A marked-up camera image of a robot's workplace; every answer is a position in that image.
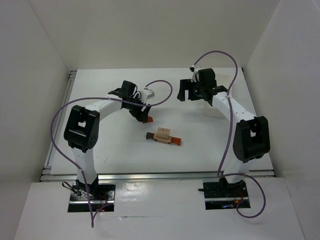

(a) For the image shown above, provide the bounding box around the reddish brown wedge block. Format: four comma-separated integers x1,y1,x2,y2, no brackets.
143,116,153,124

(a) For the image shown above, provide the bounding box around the dark brown notched block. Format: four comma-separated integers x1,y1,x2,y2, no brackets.
145,132,155,140

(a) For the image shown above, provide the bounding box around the small light cube block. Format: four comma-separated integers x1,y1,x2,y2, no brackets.
163,128,170,135

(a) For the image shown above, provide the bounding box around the long light wood block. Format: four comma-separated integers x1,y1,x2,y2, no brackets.
154,133,162,140

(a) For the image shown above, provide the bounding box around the striped light wood block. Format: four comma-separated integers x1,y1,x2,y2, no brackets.
156,138,171,144

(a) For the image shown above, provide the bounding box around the orange arch block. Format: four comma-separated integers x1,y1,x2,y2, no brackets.
169,137,182,146

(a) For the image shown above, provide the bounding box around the white plastic bin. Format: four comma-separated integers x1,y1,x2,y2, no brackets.
202,73,233,119

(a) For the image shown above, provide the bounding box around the tan rectangular block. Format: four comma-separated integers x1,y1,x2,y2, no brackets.
162,133,171,141

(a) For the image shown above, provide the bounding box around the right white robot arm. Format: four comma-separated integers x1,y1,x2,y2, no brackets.
177,66,271,197

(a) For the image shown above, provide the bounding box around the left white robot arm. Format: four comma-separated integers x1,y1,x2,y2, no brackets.
63,80,155,197

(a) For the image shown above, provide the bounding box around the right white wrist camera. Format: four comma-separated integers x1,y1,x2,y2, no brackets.
189,65,201,83

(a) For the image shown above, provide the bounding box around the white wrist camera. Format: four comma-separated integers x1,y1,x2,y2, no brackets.
189,65,201,83
140,88,155,104

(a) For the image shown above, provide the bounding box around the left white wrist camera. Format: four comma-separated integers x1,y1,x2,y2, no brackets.
140,88,155,104

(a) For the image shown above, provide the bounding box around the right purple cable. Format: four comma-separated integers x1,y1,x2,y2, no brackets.
194,50,267,219

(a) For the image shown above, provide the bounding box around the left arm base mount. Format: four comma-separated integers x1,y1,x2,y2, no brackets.
61,181,116,213

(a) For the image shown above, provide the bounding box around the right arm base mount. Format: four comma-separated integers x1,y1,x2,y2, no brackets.
198,180,251,210

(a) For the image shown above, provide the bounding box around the aluminium left rail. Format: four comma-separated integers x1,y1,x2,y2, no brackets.
48,70,77,151

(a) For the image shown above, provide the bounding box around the aluminium rail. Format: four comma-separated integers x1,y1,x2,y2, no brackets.
39,170,276,181
48,70,77,151

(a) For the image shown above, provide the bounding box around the aluminium front rail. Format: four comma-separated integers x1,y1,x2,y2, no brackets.
39,170,276,181

